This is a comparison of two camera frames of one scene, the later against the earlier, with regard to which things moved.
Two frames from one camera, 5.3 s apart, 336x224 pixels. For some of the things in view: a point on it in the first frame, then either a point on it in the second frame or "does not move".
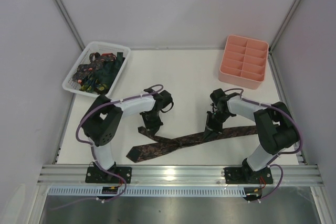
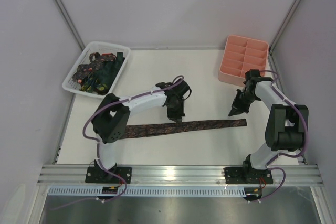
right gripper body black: (214, 123) -> (241, 100)
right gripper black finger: (216, 132) -> (242, 109)
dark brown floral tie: (141, 154) -> (136, 131)
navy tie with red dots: (83, 71) does not move
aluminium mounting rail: (176, 175) does not move
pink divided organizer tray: (243, 61) does not move
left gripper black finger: (157, 127) -> (179, 118)
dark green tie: (106, 74) does not move
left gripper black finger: (150, 131) -> (174, 119)
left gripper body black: (152, 122) -> (175, 109)
